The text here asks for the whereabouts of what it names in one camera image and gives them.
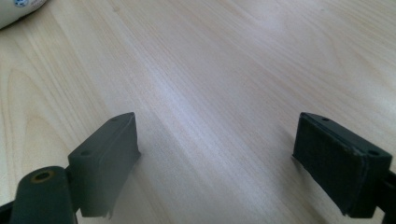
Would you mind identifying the white tube with blue print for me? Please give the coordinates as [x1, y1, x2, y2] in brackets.
[0, 0, 49, 31]

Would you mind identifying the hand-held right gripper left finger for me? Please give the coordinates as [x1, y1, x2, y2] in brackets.
[67, 111, 142, 218]

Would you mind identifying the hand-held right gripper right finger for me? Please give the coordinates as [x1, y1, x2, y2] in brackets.
[291, 111, 393, 218]

